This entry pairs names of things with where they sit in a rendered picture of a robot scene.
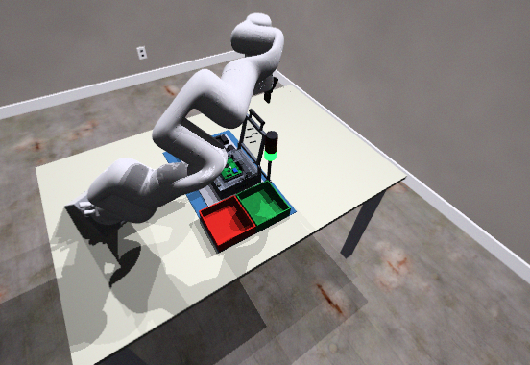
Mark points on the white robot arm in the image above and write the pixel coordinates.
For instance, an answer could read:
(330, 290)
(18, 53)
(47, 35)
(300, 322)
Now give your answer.
(131, 191)

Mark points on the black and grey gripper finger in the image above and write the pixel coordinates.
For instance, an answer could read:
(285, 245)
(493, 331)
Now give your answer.
(267, 94)

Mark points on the green circuit board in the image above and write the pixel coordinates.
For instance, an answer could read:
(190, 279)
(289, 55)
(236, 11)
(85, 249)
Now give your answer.
(231, 169)

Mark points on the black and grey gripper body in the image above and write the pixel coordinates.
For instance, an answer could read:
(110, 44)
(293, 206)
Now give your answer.
(264, 85)

